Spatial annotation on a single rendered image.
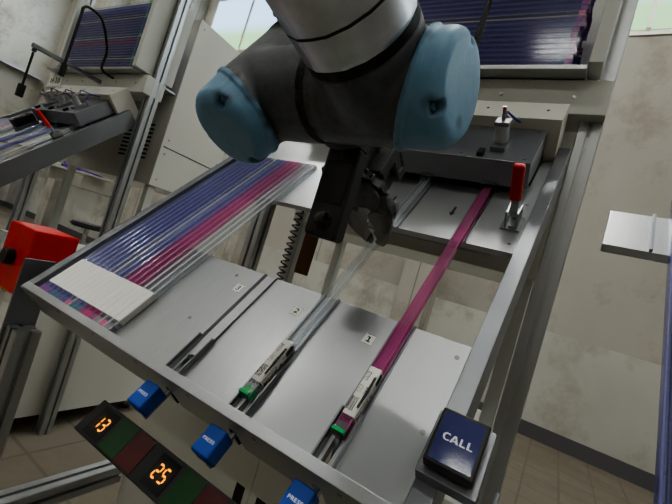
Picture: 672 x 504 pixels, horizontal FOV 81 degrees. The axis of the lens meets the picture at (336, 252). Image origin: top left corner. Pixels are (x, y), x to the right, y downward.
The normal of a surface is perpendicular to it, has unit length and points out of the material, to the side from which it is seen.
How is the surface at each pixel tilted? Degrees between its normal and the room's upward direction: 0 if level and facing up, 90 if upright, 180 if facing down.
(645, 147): 90
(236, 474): 90
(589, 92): 90
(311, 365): 47
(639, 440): 90
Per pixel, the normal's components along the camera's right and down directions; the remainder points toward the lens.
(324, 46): -0.37, 0.88
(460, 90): 0.79, 0.22
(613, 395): -0.48, -0.18
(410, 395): -0.15, -0.78
